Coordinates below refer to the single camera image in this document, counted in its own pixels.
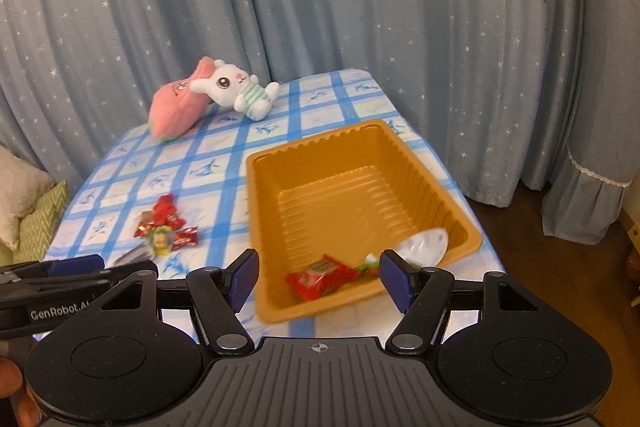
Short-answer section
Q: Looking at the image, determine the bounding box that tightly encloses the green zigzag cushion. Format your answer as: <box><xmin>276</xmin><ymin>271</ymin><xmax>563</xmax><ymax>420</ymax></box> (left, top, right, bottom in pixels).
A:
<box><xmin>13</xmin><ymin>181</ymin><xmax>70</xmax><ymax>263</ymax></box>

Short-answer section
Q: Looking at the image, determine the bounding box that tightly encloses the person's left hand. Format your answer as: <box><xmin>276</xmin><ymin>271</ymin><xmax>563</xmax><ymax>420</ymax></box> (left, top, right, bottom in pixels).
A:
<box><xmin>0</xmin><ymin>358</ymin><xmax>42</xmax><ymax>427</ymax></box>

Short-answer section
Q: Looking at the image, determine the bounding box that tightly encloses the white clear wrapper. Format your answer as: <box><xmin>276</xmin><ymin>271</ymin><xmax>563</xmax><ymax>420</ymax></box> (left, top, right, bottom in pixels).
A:
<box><xmin>395</xmin><ymin>228</ymin><xmax>449</xmax><ymax>269</ymax></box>

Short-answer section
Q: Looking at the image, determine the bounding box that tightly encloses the large red snack packet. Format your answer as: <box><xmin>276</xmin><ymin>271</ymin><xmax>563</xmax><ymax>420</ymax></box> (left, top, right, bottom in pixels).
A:
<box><xmin>152</xmin><ymin>193</ymin><xmax>186</xmax><ymax>230</ymax></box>

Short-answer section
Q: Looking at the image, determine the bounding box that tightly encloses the orange plastic tray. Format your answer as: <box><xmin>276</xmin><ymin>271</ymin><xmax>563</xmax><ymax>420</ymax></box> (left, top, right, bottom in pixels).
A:
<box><xmin>246</xmin><ymin>119</ymin><xmax>482</xmax><ymax>323</ymax></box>

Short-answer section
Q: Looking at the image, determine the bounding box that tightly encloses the pink peach plush toy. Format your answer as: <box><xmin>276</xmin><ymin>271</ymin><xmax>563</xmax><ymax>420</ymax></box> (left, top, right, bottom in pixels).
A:
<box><xmin>148</xmin><ymin>56</ymin><xmax>216</xmax><ymax>142</ymax></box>

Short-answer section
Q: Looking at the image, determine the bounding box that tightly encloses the small red candy packet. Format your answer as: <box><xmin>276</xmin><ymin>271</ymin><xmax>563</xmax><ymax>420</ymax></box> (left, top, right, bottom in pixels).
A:
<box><xmin>171</xmin><ymin>227</ymin><xmax>198</xmax><ymax>251</ymax></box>

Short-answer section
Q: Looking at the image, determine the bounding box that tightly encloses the blue star curtain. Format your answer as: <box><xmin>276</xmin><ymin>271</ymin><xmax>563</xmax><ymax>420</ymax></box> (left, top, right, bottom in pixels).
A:
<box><xmin>1</xmin><ymin>0</ymin><xmax>639</xmax><ymax>244</ymax></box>

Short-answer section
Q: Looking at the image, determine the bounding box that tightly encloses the yellow green candy packet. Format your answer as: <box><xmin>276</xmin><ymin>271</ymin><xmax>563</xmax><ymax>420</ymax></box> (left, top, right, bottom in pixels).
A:
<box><xmin>150</xmin><ymin>225</ymin><xmax>172</xmax><ymax>256</ymax></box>

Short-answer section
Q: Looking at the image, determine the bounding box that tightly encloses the white bunny plush toy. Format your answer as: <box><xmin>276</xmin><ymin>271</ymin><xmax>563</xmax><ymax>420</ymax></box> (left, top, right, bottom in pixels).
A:
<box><xmin>189</xmin><ymin>60</ymin><xmax>280</xmax><ymax>121</ymax></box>

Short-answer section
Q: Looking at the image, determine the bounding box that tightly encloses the red green candy wrapper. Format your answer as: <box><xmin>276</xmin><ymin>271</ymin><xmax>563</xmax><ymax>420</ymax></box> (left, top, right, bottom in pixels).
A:
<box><xmin>134</xmin><ymin>210</ymin><xmax>154</xmax><ymax>237</ymax></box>

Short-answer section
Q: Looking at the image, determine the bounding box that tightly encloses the beige cushion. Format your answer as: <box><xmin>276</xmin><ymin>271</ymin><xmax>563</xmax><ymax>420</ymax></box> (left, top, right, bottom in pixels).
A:
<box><xmin>0</xmin><ymin>146</ymin><xmax>54</xmax><ymax>251</ymax></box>

